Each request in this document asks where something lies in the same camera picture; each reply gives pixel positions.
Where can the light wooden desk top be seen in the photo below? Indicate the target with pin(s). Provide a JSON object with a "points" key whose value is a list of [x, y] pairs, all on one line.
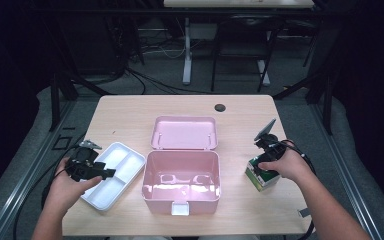
{"points": [[236, 3]]}

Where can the pink storage box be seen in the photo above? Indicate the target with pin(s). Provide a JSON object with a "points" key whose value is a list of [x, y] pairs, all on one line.
{"points": [[180, 166]]}

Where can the white desk leg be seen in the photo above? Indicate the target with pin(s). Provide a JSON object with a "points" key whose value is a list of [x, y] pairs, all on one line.
{"points": [[187, 60], [263, 71]]}

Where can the white divided tray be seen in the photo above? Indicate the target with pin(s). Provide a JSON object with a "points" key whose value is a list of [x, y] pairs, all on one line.
{"points": [[120, 163]]}

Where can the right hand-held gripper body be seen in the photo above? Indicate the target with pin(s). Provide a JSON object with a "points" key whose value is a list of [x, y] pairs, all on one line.
{"points": [[271, 146]]}

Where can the person's right hand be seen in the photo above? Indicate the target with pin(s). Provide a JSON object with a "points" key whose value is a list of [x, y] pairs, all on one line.
{"points": [[290, 165]]}

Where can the white desk panel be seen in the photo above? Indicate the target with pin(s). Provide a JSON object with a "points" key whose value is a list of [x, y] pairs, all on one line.
{"points": [[203, 31]]}

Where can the person's left hand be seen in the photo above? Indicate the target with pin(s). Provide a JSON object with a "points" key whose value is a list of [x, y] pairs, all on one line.
{"points": [[66, 191]]}

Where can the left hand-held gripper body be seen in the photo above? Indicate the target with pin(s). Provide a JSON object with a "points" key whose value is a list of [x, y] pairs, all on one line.
{"points": [[83, 163]]}

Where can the metal floor rail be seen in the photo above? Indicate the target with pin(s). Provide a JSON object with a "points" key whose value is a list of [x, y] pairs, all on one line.
{"points": [[348, 183], [23, 186]]}

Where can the black chair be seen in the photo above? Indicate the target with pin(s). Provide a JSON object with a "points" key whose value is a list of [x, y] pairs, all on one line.
{"points": [[246, 25]]}

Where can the green and white carton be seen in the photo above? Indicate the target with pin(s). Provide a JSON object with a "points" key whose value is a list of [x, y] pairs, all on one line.
{"points": [[263, 182]]}

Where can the black metal stand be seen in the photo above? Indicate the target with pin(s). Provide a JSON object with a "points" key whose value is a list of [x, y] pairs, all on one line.
{"points": [[55, 100], [328, 106]]}

